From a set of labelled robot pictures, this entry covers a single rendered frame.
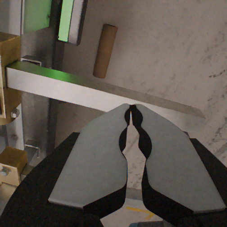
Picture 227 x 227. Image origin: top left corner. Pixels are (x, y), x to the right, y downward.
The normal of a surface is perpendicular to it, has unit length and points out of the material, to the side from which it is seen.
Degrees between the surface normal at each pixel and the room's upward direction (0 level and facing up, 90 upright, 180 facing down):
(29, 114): 0
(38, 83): 0
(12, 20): 0
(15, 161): 90
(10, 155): 90
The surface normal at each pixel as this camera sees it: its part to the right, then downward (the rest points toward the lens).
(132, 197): 0.25, -0.80
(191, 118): -0.05, 0.55
